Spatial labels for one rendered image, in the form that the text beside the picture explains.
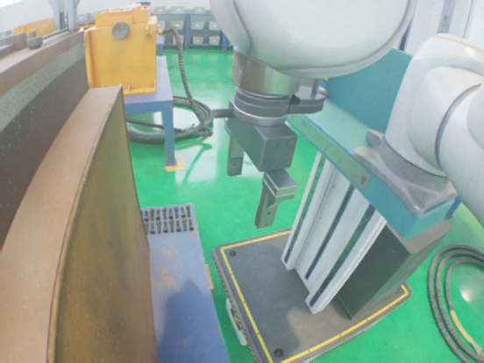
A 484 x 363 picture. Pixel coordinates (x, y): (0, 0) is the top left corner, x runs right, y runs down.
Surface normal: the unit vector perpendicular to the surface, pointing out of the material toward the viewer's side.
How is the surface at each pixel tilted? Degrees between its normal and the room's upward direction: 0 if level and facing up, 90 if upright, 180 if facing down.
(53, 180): 0
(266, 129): 0
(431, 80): 76
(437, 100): 82
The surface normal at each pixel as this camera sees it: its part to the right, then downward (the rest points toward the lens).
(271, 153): 0.36, 0.61
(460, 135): -0.99, -0.17
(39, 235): 0.11, -0.78
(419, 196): 0.00, -0.62
